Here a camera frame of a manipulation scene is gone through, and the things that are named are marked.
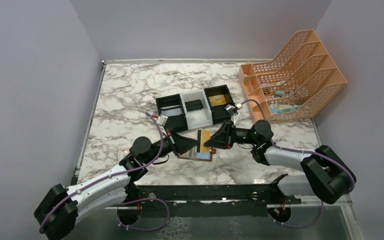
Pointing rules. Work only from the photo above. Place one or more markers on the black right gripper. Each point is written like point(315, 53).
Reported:
point(229, 134)

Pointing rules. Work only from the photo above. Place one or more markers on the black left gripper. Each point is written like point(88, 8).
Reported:
point(172, 143)

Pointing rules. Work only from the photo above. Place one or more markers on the black and white card tray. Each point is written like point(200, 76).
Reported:
point(205, 117)

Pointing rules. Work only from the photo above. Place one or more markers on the brown leather card holder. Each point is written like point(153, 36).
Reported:
point(198, 156)

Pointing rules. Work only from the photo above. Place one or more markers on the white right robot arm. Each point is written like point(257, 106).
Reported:
point(324, 174)

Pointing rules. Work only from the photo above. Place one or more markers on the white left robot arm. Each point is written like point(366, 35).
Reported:
point(63, 207)

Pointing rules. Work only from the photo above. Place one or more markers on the silver card in tray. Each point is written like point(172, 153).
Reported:
point(173, 111)

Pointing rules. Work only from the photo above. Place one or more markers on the gold card in tray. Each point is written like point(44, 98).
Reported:
point(217, 100)

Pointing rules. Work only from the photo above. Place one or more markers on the black card in tray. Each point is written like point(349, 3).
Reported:
point(194, 105)

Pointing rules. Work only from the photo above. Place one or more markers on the small white grey box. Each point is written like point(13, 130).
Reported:
point(122, 155)

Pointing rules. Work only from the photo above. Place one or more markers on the orange plastic file organizer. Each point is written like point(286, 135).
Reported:
point(297, 84)

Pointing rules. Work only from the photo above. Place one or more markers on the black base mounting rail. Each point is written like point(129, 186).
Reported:
point(212, 193)

